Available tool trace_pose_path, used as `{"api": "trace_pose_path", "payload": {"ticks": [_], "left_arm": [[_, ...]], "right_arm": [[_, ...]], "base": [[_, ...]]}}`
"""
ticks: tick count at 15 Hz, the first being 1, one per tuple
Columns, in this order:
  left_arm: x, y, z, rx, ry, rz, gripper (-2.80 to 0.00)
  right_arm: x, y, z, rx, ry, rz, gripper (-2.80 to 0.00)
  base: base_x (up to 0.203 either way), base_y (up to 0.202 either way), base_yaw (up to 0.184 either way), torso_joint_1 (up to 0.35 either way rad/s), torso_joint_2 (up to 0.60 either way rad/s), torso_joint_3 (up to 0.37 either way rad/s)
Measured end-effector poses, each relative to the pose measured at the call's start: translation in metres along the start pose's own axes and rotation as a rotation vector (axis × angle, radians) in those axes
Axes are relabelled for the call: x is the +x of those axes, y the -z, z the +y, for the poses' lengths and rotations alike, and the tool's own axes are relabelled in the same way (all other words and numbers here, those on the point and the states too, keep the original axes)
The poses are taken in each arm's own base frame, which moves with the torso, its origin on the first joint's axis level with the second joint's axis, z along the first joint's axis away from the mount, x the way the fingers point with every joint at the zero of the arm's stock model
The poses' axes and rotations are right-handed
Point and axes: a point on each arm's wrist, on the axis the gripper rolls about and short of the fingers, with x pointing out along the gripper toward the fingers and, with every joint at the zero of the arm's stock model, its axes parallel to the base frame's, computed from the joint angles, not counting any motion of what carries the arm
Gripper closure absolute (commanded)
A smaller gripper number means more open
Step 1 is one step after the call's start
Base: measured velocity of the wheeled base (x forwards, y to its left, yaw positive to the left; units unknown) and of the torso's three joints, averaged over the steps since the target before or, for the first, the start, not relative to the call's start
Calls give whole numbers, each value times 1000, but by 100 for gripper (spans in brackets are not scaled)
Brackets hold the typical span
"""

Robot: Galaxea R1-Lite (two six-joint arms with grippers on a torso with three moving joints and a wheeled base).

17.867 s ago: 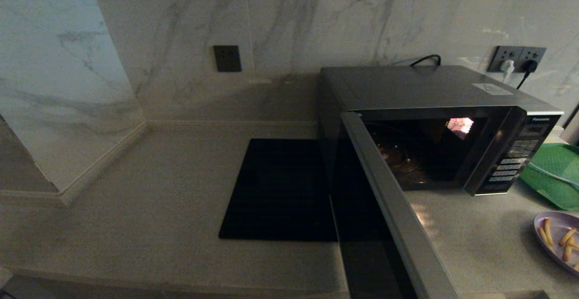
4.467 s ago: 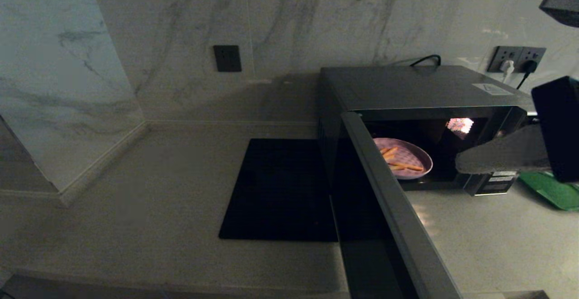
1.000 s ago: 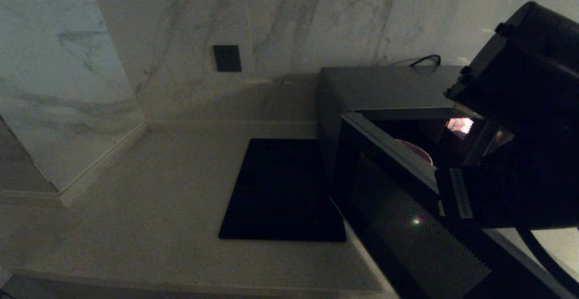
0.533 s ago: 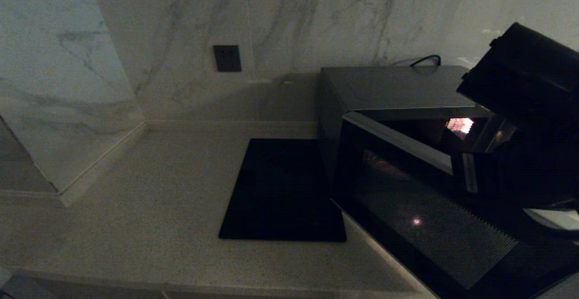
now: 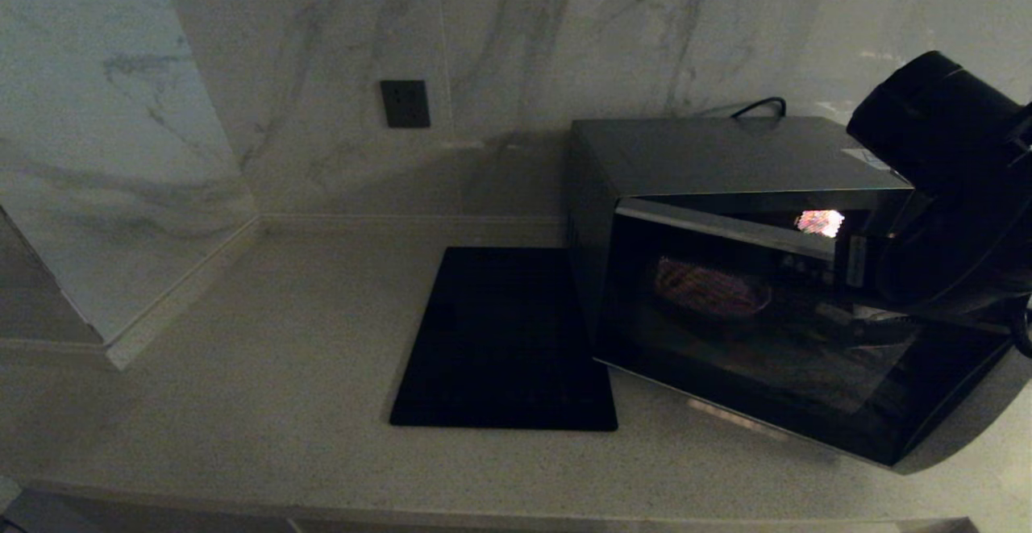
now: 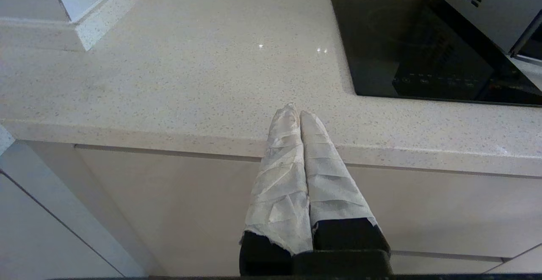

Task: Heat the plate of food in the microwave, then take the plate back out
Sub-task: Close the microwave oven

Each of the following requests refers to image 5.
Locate dark glass microwave door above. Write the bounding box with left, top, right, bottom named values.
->
left=595, top=197, right=1018, bottom=475

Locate purple plate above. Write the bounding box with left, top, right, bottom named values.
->
left=655, top=256, right=772, bottom=318

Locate white label sticker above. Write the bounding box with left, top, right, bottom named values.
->
left=843, top=148, right=892, bottom=171

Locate black induction cooktop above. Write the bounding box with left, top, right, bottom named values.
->
left=389, top=247, right=619, bottom=432

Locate black power cable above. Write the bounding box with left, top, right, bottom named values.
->
left=730, top=96, right=787, bottom=119

